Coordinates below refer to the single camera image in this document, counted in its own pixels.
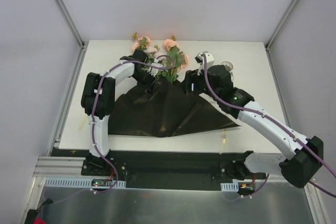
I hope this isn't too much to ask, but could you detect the black wrapping paper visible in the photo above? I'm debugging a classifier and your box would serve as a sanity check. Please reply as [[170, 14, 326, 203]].
[[108, 79, 237, 137]]

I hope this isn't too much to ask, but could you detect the pink artificial flower bouquet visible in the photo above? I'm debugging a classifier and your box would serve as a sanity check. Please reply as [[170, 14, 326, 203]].
[[131, 33, 189, 83]]

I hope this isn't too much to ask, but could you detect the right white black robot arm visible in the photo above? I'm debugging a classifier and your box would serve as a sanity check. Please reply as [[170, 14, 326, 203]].
[[181, 65, 324, 188]]

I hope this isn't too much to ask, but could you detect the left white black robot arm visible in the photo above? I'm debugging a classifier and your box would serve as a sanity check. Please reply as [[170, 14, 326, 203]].
[[81, 50, 164, 158]]

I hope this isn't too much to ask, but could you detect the white ribbed ceramic vase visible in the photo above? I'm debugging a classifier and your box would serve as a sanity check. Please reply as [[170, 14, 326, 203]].
[[221, 61, 234, 81]]

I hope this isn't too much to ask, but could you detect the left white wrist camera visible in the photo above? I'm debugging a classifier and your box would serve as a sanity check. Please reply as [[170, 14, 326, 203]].
[[149, 62, 166, 77]]

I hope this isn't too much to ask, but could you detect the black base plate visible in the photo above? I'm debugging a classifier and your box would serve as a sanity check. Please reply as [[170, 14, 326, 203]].
[[51, 149, 266, 191]]

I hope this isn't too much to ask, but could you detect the right white cable duct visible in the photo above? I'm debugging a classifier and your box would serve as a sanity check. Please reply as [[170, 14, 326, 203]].
[[220, 182, 239, 192]]

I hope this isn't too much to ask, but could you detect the white cable duct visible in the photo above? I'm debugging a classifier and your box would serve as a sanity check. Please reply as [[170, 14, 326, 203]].
[[220, 182, 239, 192], [44, 178, 115, 189]]

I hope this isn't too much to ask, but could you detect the aluminium frame rail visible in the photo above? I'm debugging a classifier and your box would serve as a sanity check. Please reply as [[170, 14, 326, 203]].
[[33, 155, 87, 177]]

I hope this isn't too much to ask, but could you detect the right aluminium corner post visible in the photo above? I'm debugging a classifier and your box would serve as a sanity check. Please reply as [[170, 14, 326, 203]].
[[265, 0, 300, 52]]

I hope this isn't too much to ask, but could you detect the aluminium corner post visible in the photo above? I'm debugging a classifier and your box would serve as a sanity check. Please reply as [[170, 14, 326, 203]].
[[265, 0, 300, 52], [54, 0, 85, 48]]

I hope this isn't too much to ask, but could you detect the left white cable duct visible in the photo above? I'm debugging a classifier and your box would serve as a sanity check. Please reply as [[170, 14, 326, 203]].
[[44, 178, 115, 189]]

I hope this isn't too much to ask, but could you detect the left aluminium corner post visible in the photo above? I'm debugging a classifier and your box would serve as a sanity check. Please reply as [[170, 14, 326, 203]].
[[54, 0, 85, 48]]

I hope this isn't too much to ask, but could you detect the black and red strap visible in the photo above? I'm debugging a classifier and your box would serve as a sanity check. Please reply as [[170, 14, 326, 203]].
[[19, 198, 54, 224]]

